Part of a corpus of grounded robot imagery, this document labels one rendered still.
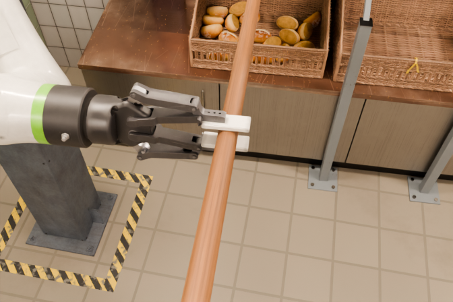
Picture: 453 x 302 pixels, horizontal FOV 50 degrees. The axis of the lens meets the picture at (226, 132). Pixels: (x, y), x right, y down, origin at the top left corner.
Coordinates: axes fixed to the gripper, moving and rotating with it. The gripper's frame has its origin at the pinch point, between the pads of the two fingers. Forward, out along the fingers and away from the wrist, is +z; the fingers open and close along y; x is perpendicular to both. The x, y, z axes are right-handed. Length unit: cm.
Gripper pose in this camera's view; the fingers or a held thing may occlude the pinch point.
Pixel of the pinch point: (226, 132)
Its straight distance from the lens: 71.7
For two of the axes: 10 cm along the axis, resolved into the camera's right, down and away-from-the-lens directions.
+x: -1.2, 6.3, -7.7
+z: 9.9, 1.0, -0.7
